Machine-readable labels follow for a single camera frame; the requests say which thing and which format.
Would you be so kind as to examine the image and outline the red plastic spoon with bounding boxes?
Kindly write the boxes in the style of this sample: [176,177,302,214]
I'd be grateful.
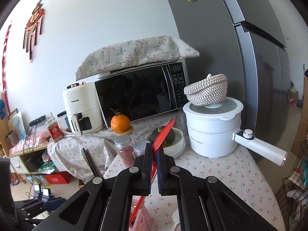
[129,119,175,224]

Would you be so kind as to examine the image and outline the black chopstick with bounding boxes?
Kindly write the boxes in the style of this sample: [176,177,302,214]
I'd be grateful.
[81,148,97,177]

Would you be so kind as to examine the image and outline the white plastic spoon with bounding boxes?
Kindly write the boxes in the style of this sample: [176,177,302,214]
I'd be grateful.
[170,209,180,231]

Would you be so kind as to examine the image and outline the dark brown chopstick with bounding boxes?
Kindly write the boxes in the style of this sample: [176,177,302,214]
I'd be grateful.
[85,149,103,178]

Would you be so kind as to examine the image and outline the pink perforated utensil basket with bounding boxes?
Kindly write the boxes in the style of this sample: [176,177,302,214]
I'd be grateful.
[129,202,153,231]

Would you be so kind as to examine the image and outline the cherry print tablecloth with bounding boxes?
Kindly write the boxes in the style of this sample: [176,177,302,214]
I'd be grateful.
[47,111,286,231]

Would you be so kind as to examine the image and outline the red box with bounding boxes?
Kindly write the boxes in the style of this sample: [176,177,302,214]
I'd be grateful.
[44,172,72,185]

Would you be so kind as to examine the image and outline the stacked white bowls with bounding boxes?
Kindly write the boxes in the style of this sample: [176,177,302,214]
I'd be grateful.
[162,128,186,158]

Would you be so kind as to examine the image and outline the jar of red berries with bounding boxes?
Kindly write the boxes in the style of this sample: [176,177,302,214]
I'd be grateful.
[114,135,135,167]

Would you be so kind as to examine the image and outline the jar with white label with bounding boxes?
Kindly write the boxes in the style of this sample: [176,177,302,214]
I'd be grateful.
[133,140,150,158]

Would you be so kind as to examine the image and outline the white electric cooking pot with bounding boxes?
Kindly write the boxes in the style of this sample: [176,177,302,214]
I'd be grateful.
[183,97,288,166]

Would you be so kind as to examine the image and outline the orange tangerine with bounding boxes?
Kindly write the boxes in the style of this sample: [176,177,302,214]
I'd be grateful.
[110,109,131,132]

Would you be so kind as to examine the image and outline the dark green squash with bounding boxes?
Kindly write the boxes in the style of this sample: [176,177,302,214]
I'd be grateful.
[147,125,177,148]

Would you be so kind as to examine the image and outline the white air fryer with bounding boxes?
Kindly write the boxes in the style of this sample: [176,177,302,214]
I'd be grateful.
[63,82,103,137]

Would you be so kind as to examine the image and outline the black microwave oven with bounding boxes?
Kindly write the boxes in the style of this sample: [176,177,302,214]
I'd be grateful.
[95,61,188,129]

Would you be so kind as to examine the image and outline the floral cloth cover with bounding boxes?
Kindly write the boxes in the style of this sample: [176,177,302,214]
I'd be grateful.
[75,35,199,81]

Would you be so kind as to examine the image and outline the grey refrigerator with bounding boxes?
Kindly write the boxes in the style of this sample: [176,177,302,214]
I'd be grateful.
[168,0,290,144]

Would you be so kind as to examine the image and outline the red chinese knot ornament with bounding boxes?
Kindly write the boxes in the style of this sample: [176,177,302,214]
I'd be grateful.
[23,0,45,62]

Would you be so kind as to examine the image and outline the black wire rack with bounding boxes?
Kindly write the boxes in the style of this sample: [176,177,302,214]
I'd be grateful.
[275,140,307,230]

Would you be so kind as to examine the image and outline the woven rope basket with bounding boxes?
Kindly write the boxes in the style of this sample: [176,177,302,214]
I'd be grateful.
[184,74,228,106]

